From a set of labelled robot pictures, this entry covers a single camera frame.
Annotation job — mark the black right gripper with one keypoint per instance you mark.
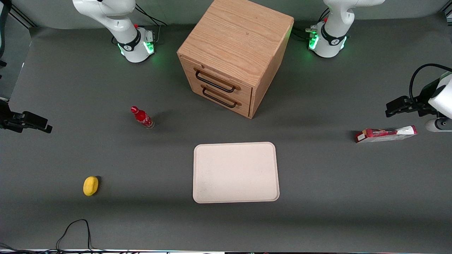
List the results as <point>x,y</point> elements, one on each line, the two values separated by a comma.
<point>7,119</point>

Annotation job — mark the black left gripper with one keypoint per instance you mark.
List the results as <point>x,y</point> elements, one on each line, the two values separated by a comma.
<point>421,103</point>

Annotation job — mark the red cookie box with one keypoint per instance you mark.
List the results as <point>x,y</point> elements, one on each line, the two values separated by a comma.
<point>383,135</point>

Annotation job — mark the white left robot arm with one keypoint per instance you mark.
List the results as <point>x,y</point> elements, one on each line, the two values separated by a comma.
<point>332,42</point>

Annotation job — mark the beige plastic tray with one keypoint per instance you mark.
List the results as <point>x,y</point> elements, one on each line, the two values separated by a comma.
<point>235,173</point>

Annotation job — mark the yellow lemon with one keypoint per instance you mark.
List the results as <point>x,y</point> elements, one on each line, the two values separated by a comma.
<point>90,186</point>

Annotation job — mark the red cola bottle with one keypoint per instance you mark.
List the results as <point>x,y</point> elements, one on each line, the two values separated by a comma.
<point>142,118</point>

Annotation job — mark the grey base connector plug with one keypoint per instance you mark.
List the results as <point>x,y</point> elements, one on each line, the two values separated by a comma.
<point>149,36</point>

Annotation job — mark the wooden two-drawer cabinet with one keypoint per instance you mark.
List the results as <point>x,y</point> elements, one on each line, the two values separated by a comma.
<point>235,38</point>

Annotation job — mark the black frame strut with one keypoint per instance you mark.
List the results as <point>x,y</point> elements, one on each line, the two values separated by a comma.
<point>23,17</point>

